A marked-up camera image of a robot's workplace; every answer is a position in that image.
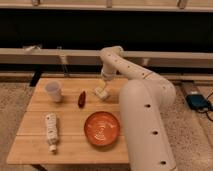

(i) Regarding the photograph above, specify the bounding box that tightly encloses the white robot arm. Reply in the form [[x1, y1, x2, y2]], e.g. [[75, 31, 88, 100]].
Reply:
[[100, 46, 178, 171]]

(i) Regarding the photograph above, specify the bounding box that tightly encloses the white soap bar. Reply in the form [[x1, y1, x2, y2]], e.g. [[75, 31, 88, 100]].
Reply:
[[94, 87, 109, 101]]

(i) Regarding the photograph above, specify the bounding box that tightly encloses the red chili pepper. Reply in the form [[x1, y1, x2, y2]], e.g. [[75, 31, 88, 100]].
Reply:
[[78, 91, 86, 108]]

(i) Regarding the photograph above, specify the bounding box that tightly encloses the orange bowl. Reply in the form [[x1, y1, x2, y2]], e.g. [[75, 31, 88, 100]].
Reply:
[[84, 111, 120, 147]]

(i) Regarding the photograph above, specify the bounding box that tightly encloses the white plastic cup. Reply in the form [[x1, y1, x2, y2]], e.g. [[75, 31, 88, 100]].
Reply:
[[44, 81, 62, 102]]

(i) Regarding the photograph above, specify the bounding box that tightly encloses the wooden table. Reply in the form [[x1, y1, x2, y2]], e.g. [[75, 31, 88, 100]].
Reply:
[[7, 78, 128, 165]]

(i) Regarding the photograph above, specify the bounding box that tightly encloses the white squeeze bottle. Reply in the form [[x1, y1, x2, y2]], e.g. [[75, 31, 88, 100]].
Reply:
[[45, 113, 59, 153]]

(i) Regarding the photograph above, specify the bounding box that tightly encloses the blue device on floor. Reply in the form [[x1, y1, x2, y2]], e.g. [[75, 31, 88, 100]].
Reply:
[[186, 94, 211, 110]]

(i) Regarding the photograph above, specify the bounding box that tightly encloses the black cable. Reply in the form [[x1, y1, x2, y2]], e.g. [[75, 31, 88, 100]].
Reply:
[[198, 92, 213, 122]]

